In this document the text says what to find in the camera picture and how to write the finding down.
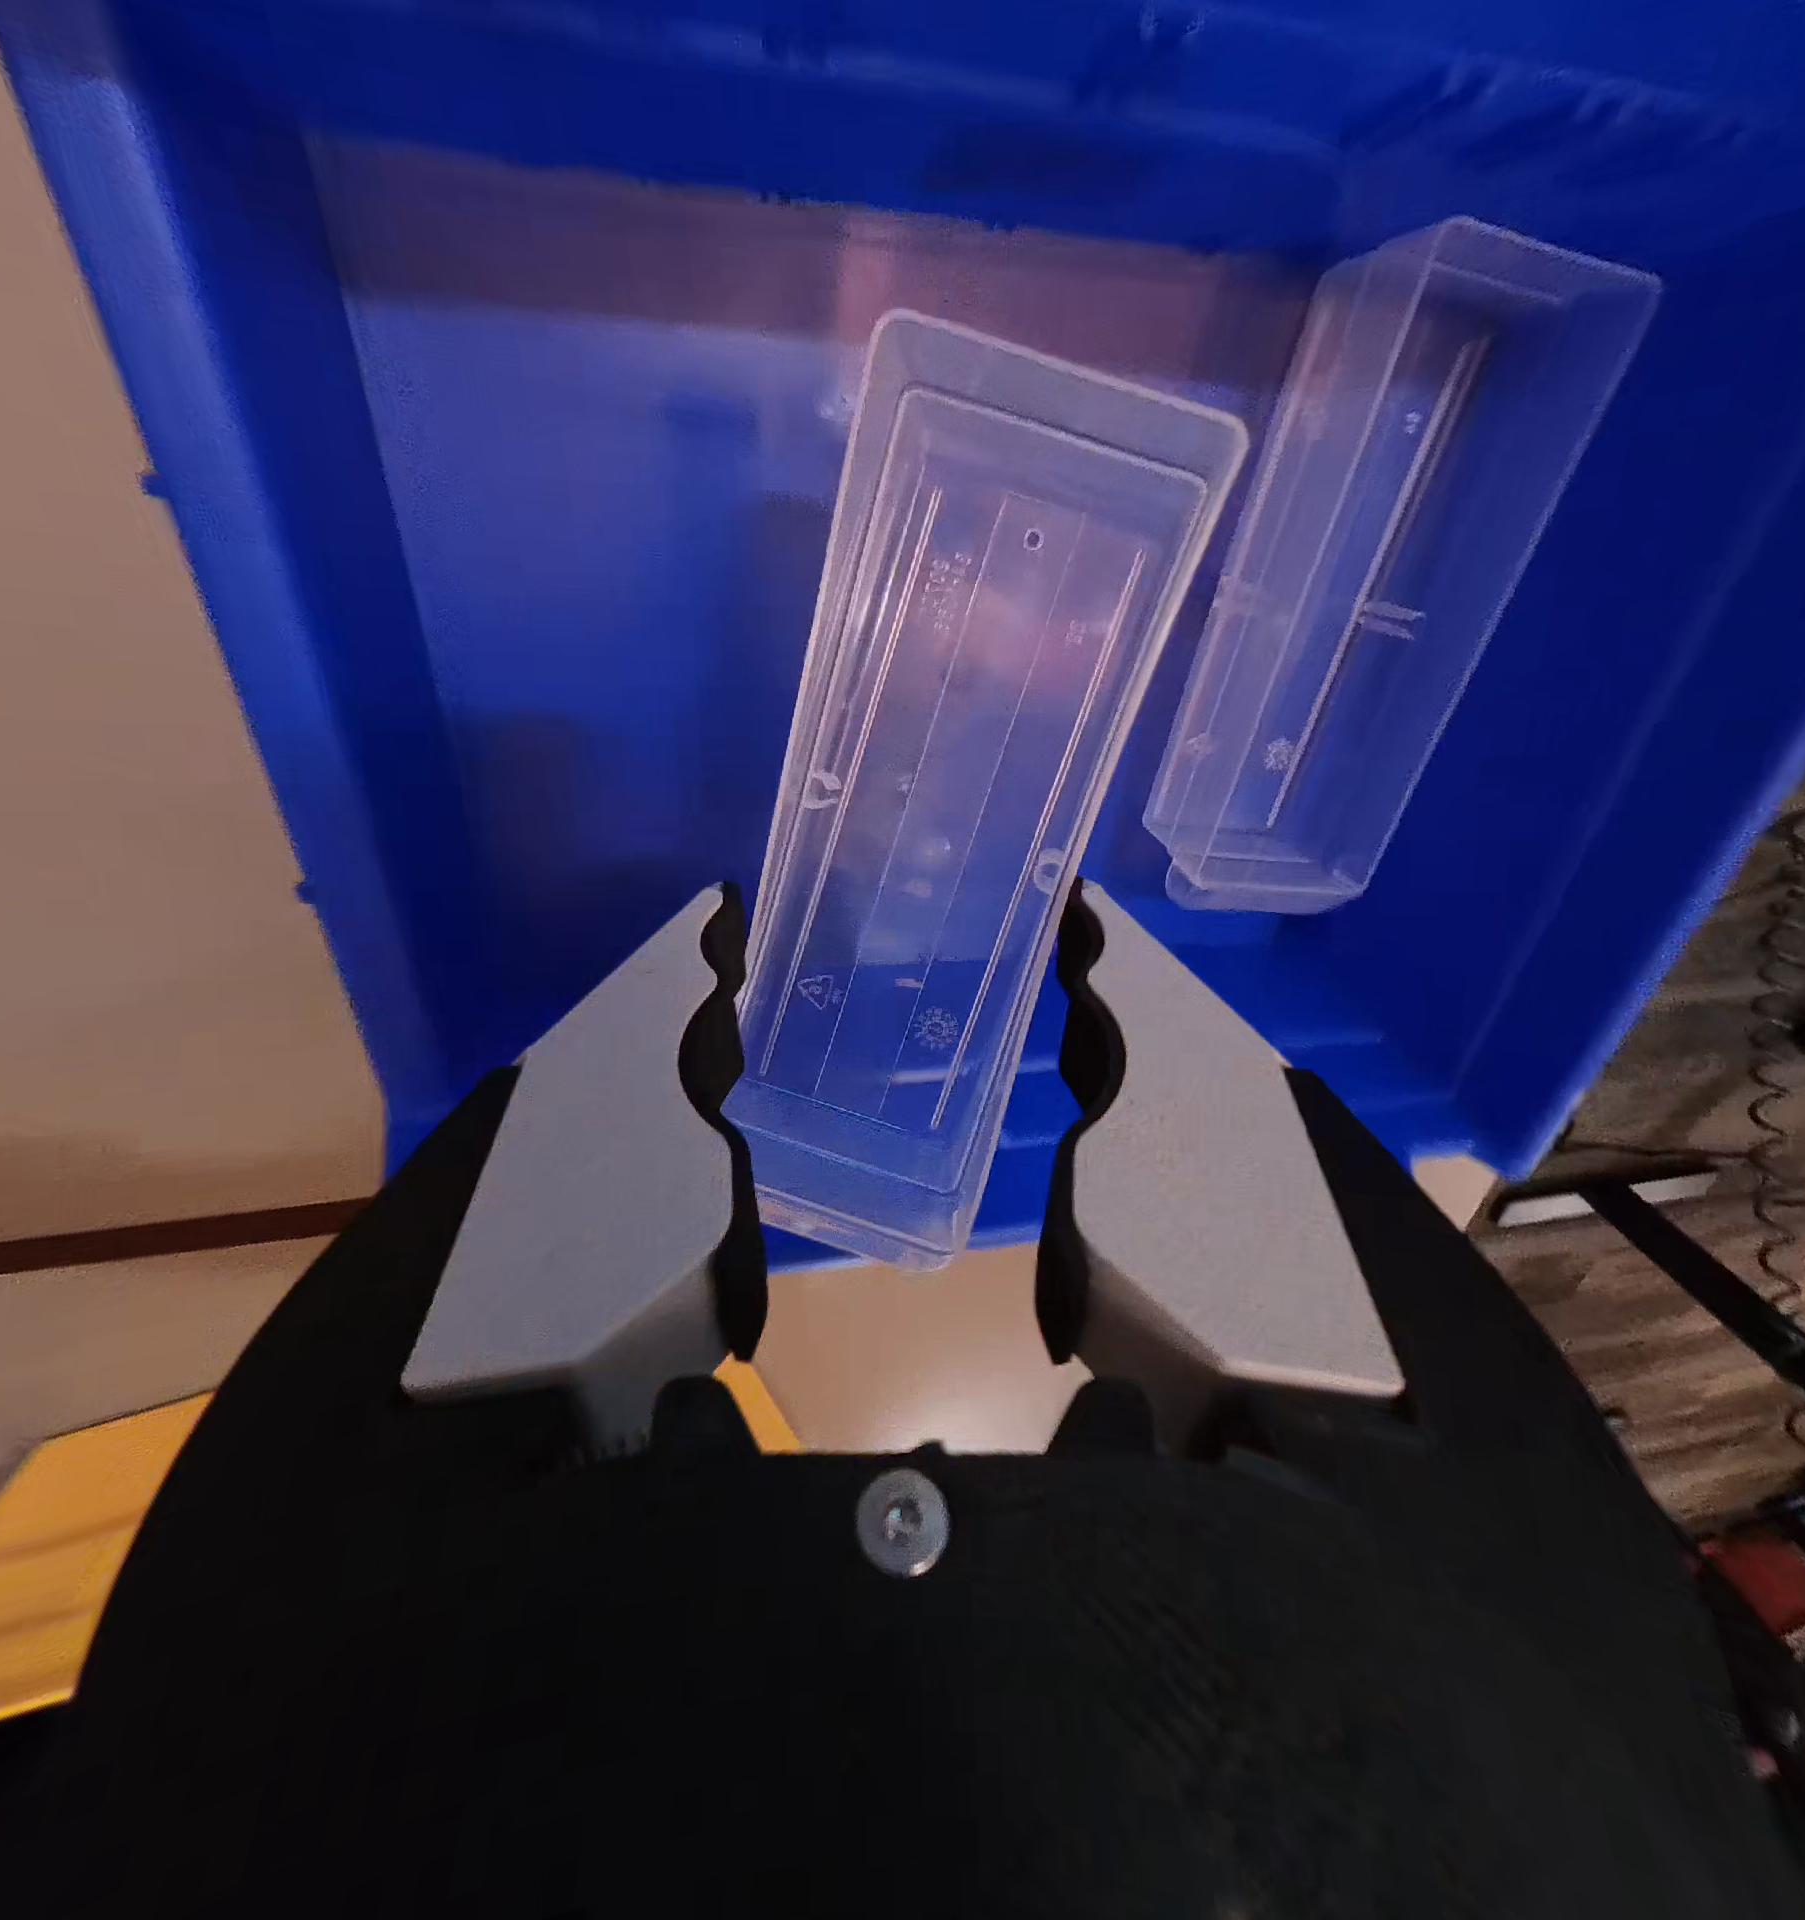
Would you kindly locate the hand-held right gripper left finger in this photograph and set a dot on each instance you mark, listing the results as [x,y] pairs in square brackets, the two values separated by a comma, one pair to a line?
[587,1201]

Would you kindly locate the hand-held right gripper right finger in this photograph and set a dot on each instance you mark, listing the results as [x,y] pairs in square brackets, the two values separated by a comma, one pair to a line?
[1217,1201]

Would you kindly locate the clear plastic drawer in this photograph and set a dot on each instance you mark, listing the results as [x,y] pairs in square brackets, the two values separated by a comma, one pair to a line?
[1368,571]
[962,721]

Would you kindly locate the blue plastic bin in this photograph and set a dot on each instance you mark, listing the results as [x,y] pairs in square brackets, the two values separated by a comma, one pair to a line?
[542,524]

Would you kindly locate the black metal bar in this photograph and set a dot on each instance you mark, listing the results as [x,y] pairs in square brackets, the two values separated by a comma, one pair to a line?
[1711,1291]

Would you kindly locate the yellow flat board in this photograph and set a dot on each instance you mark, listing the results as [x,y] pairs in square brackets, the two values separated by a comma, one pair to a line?
[32,1574]

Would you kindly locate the red and black object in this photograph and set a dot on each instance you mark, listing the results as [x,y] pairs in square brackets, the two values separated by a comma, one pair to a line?
[1779,1574]

